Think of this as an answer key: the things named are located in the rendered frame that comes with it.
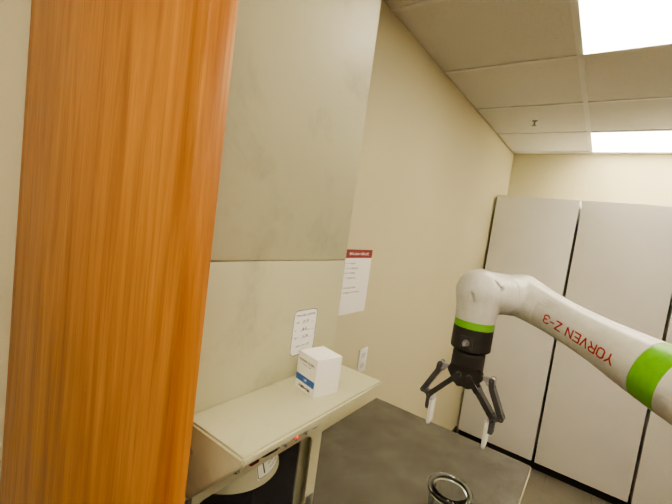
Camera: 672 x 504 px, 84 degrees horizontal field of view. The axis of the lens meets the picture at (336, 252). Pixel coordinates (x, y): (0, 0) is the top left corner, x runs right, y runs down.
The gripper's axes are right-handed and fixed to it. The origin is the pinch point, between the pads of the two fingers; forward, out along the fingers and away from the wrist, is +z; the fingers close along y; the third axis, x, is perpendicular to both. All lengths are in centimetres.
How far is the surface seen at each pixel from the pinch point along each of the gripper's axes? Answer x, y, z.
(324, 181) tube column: -43, -18, -53
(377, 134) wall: 42, -60, -85
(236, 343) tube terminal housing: -58, -18, -27
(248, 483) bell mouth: -50, -20, -1
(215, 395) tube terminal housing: -60, -18, -20
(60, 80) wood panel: -73, -43, -60
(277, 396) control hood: -52, -14, -19
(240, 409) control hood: -58, -14, -19
